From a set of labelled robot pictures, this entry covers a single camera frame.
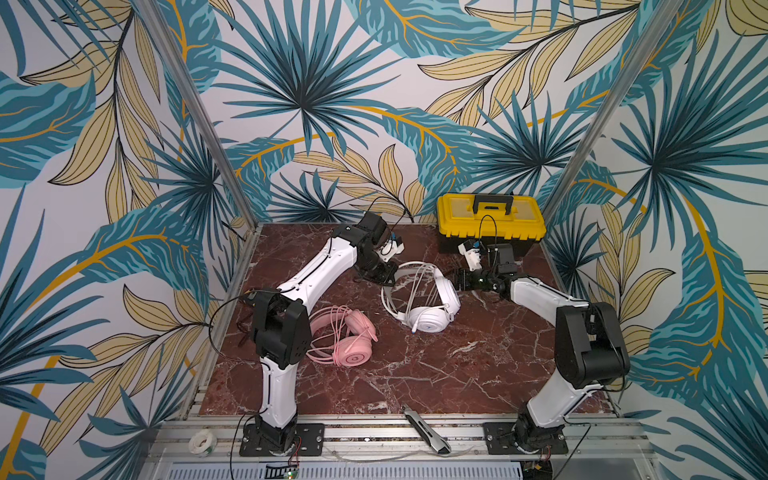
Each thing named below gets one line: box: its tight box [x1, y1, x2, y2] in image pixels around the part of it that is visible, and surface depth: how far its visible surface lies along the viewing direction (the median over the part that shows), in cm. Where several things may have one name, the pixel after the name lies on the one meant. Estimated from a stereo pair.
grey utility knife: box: [402, 404, 451, 454], surface depth 75 cm
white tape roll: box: [188, 429, 218, 455], surface depth 73 cm
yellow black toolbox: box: [437, 193, 547, 255], surface depth 102 cm
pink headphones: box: [306, 305, 378, 367], surface depth 85 cm
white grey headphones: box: [381, 261, 461, 334], surface depth 73 cm
